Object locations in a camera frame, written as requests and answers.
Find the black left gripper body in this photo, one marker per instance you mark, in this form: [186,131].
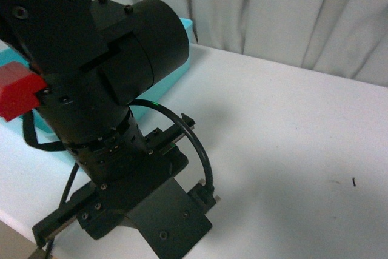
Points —
[99,209]

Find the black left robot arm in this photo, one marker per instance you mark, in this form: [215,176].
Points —
[88,63]

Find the turquoise plastic storage bin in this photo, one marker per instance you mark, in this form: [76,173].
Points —
[153,94]

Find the white pleated curtain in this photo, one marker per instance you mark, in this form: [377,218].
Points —
[346,38]

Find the black left camera mount plate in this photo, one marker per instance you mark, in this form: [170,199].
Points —
[171,220]

